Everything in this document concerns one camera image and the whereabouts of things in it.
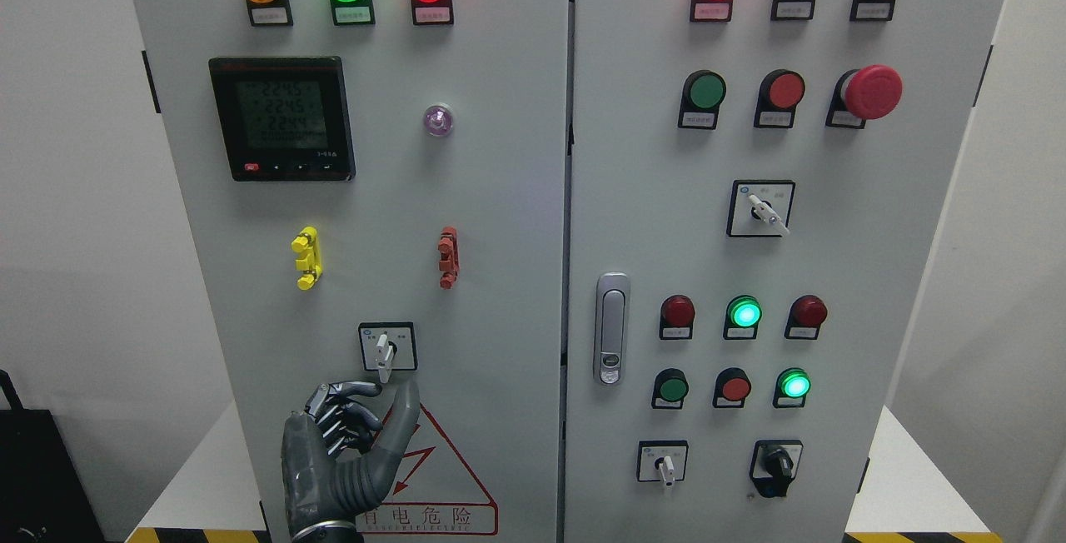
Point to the dark red indicator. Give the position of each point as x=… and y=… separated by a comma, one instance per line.
x=677, y=318
x=806, y=317

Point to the white rotary switch right upper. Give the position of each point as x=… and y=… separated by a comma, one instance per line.
x=760, y=208

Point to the white rotary switch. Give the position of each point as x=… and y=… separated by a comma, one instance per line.
x=662, y=462
x=760, y=208

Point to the yellow terminal connector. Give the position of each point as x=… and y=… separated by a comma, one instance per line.
x=308, y=257

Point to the dark red indicator lower right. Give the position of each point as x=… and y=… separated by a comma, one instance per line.
x=806, y=317

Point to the red electrical hazard warning sticker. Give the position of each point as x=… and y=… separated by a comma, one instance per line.
x=436, y=492

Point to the red push button upper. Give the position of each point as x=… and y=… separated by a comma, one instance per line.
x=779, y=93

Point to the silver door lock handle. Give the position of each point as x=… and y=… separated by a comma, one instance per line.
x=612, y=296

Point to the white rotary selector switch door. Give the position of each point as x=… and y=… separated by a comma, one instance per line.
x=387, y=347

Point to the green push button upper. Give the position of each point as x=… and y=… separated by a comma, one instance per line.
x=701, y=96

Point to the black digital power meter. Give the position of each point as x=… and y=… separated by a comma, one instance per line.
x=284, y=119

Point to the red terminal connector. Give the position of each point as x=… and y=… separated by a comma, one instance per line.
x=448, y=264

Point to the red mushroom emergency stop button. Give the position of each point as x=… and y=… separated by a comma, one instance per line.
x=862, y=94

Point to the red push button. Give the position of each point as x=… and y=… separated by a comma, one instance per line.
x=731, y=389
x=779, y=93

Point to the grey electrical cabinet left door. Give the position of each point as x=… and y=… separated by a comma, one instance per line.
x=489, y=348

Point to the grey electrical cabinet right door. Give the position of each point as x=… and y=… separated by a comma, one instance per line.
x=652, y=200

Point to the black rotary knob switch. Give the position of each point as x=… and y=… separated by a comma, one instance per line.
x=773, y=466

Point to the black silver robot forearm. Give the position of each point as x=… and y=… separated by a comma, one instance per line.
x=329, y=532

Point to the grey electrical cabinet door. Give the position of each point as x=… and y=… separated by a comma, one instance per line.
x=489, y=348
x=652, y=200

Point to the green lit indicator middle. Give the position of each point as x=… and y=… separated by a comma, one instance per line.
x=742, y=317

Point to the small purple clear lamp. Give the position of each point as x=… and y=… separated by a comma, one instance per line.
x=439, y=120

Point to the dark red indicator lower left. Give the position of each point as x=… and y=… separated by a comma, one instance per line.
x=677, y=318

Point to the green lit push button lower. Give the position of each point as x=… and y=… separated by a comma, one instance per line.
x=791, y=389

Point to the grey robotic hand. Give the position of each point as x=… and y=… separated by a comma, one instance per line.
x=338, y=459

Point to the red push button lower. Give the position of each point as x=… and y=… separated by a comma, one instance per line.
x=731, y=389

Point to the black bag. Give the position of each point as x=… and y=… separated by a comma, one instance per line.
x=42, y=500

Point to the white rotary switch right lower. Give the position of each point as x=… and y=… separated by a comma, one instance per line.
x=662, y=462

